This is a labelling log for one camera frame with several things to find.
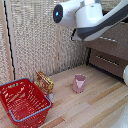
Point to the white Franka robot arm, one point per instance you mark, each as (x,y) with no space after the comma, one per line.
(88,16)

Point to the brown drawer cabinet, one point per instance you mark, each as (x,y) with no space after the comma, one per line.
(110,53)

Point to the pink cup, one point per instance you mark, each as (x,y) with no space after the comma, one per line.
(79,83)

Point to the orange yellow snack box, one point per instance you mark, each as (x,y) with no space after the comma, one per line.
(45,83)

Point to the woven beige blind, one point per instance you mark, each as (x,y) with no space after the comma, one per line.
(30,40)

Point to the red shopping basket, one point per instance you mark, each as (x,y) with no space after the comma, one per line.
(23,103)

